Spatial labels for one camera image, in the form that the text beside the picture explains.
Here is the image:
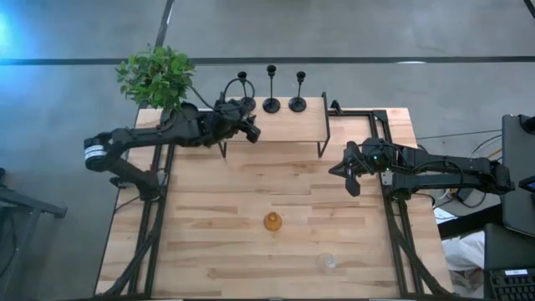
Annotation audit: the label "black desk bar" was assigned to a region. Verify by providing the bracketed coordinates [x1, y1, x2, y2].
[436, 204, 502, 240]

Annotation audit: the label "thin grey cable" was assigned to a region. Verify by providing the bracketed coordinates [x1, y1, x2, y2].
[416, 129, 503, 141]

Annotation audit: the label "black aluminium table frame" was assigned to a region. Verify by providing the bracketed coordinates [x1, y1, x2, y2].
[94, 107, 455, 298]

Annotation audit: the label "black plant pot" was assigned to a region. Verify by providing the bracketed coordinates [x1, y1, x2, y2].
[169, 102, 201, 122]

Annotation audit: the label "black laptop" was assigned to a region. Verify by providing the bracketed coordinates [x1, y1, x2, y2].
[501, 113, 535, 238]

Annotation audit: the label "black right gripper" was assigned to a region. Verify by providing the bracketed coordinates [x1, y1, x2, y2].
[329, 140, 380, 198]

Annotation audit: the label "phone with blue screen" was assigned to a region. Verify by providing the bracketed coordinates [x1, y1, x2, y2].
[517, 175, 535, 194]

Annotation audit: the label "amber ribbed glass candle holder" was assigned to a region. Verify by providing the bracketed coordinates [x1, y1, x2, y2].
[262, 211, 283, 232]

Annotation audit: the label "wooden shelf riser black legs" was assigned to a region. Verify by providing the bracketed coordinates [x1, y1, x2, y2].
[216, 91, 331, 159]

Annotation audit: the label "black desk stand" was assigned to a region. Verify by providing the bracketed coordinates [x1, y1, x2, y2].
[0, 166, 68, 301]

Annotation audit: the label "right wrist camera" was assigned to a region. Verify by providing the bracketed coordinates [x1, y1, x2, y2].
[361, 137, 396, 167]

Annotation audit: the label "clear glass candle holder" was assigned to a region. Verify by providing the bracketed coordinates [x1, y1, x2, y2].
[316, 252, 339, 275]

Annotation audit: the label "white bag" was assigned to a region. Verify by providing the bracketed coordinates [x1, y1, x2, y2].
[441, 231, 487, 298]

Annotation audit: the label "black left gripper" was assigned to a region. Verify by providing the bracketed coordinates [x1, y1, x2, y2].
[204, 99, 262, 145]

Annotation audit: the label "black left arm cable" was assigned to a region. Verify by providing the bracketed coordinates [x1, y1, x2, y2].
[188, 77, 257, 112]

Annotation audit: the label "black keyboard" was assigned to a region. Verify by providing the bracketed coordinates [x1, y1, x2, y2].
[484, 267, 535, 301]

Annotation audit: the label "green leafy plant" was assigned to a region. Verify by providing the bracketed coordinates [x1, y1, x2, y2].
[115, 44, 196, 112]

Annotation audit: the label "tallest black candlestick holder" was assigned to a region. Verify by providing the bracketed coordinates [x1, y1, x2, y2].
[262, 64, 282, 115]

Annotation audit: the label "black flat panel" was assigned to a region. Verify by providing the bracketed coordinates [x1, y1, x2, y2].
[483, 222, 535, 272]

